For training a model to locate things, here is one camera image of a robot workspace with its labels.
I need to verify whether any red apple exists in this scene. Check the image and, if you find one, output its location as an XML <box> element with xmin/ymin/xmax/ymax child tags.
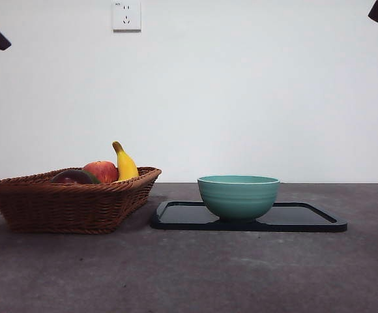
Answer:
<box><xmin>82</xmin><ymin>160</ymin><xmax>119</xmax><ymax>184</ymax></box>

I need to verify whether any black rectangular tray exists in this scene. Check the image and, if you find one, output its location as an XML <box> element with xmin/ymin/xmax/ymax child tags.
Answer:
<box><xmin>150</xmin><ymin>200</ymin><xmax>348</xmax><ymax>233</ymax></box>

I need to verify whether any dark purple plum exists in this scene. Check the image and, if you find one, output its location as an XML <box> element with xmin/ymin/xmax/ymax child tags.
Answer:
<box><xmin>51</xmin><ymin>169</ymin><xmax>94</xmax><ymax>185</ymax></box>

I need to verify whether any yellow banana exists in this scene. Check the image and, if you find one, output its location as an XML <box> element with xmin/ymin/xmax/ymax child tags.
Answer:
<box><xmin>111</xmin><ymin>141</ymin><xmax>140</xmax><ymax>182</ymax></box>

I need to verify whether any brown wicker basket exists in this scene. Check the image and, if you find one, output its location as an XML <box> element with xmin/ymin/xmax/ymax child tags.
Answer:
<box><xmin>0</xmin><ymin>166</ymin><xmax>162</xmax><ymax>235</ymax></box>

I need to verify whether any teal ribbed bowl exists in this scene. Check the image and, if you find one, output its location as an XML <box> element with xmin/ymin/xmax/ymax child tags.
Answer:
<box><xmin>197</xmin><ymin>175</ymin><xmax>281</xmax><ymax>224</ymax></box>

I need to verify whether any white wall socket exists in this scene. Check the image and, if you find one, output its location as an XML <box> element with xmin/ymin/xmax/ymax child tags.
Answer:
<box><xmin>112</xmin><ymin>1</ymin><xmax>142</xmax><ymax>33</ymax></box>

